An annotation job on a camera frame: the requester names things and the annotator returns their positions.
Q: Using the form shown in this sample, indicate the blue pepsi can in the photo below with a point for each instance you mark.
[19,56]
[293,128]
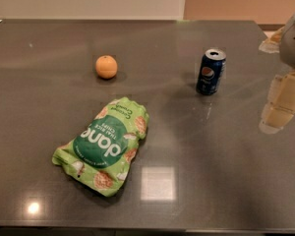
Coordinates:
[211,70]

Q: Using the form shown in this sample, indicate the green rice chip bag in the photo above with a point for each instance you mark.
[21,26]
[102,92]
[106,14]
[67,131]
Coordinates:
[100,157]

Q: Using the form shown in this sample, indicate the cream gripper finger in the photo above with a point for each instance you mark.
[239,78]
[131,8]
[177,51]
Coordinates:
[272,43]
[280,107]

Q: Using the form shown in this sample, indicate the orange fruit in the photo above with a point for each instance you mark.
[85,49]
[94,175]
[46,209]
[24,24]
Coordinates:
[106,67]

